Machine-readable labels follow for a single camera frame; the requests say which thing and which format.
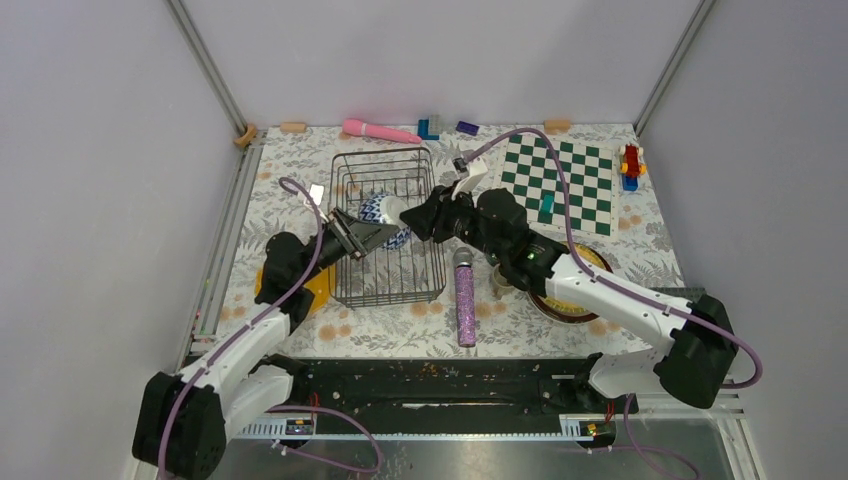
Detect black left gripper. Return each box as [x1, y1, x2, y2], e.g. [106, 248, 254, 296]
[296, 206, 399, 285]

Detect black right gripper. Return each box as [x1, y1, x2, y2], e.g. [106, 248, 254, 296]
[398, 180, 507, 263]

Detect blue white patterned bowl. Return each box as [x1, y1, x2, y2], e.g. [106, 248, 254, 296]
[358, 192, 411, 250]

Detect purple glitter microphone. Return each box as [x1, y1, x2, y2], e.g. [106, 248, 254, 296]
[453, 247, 476, 348]

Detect yellow polka dot plate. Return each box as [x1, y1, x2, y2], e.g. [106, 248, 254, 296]
[254, 266, 336, 316]

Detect small beige cup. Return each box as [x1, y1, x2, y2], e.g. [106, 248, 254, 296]
[490, 265, 515, 300]

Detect black glossy plate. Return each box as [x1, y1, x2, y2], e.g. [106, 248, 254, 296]
[526, 242, 614, 326]

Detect green woven bamboo plate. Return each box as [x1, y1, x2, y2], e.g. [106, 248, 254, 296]
[539, 246, 607, 314]

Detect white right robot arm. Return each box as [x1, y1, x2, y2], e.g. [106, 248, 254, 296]
[400, 187, 739, 412]

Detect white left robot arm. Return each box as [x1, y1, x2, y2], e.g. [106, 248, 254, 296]
[132, 209, 401, 479]

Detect floral table mat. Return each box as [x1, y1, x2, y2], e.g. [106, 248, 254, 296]
[210, 127, 683, 358]

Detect blue grey toy bricks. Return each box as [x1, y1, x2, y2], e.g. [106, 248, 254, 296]
[417, 115, 442, 141]

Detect purple toy brick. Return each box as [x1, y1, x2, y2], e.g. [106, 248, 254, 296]
[455, 120, 480, 136]

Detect pink toy microphone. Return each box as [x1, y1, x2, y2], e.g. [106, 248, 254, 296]
[342, 119, 422, 144]

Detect green white chessboard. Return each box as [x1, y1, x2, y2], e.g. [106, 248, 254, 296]
[492, 134, 619, 240]

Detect teal block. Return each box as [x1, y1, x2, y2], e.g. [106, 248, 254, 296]
[537, 194, 554, 224]

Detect left wooden block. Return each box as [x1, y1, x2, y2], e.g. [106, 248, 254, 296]
[279, 122, 308, 134]

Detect corner wooden block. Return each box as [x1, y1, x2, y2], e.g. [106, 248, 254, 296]
[233, 123, 258, 149]

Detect right wooden block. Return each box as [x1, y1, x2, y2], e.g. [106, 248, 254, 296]
[543, 119, 572, 134]

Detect red yellow blue toy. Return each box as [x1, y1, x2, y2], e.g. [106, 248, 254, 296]
[619, 144, 647, 192]

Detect grey lego baseplate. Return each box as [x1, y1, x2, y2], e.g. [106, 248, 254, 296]
[654, 287, 706, 301]

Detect grey wire dish rack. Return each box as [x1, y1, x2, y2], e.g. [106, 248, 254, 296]
[330, 147, 447, 308]

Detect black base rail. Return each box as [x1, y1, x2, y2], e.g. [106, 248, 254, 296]
[182, 356, 713, 439]

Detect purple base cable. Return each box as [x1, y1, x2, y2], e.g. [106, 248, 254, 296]
[271, 404, 386, 476]

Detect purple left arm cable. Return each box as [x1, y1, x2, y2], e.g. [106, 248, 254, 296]
[155, 176, 326, 480]

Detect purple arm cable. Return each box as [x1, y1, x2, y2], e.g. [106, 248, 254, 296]
[155, 176, 326, 480]
[453, 127, 764, 480]

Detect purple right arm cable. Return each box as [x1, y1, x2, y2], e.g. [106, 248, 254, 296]
[453, 127, 764, 480]

